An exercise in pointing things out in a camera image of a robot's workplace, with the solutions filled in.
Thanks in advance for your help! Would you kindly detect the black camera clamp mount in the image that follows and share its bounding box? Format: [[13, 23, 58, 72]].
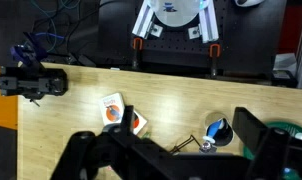
[[0, 66, 68, 100]]

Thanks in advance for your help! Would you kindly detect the blue handled fork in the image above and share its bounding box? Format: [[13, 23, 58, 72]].
[[200, 119, 225, 152]]

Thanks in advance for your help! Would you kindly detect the right orange clamp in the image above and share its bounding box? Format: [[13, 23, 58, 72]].
[[209, 44, 220, 78]]

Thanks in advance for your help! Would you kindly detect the birds picture book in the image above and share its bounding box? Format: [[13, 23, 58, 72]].
[[99, 93, 124, 125]]

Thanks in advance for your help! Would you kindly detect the green plate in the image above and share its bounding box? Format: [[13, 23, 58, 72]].
[[243, 121, 302, 160]]

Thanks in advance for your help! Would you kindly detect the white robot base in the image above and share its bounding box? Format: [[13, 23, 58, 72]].
[[132, 0, 219, 43]]

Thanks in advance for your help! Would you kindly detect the left orange clamp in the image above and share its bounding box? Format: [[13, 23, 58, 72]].
[[132, 37, 144, 70]]

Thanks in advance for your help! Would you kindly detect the orange circle card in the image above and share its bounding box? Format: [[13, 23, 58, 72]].
[[133, 111, 147, 135]]

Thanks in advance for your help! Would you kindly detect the black wire rack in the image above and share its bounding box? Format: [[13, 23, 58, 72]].
[[169, 135, 200, 154]]

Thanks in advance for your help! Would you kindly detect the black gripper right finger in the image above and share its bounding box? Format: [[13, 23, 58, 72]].
[[232, 107, 290, 160]]

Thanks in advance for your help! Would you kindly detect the orange clamp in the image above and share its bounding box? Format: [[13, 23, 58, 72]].
[[209, 44, 220, 78], [132, 37, 144, 70]]

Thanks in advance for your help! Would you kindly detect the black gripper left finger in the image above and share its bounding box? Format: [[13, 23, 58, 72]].
[[108, 105, 142, 151]]

